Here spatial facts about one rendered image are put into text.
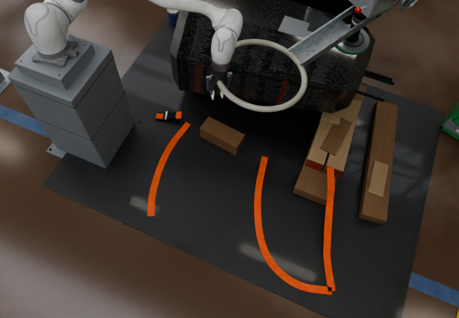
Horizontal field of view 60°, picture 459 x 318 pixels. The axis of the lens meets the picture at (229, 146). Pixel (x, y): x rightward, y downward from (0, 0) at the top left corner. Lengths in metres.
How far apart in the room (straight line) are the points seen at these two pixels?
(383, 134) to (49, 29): 2.25
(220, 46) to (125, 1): 2.20
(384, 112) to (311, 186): 0.87
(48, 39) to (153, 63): 1.30
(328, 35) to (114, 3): 2.18
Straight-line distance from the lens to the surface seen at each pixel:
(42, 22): 2.13
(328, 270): 2.64
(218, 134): 2.76
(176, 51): 2.60
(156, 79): 3.21
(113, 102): 2.59
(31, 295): 2.74
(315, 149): 2.71
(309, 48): 2.26
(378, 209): 2.79
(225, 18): 1.90
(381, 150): 2.99
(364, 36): 2.52
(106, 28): 3.67
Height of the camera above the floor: 2.50
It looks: 61 degrees down
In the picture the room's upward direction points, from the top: 5 degrees clockwise
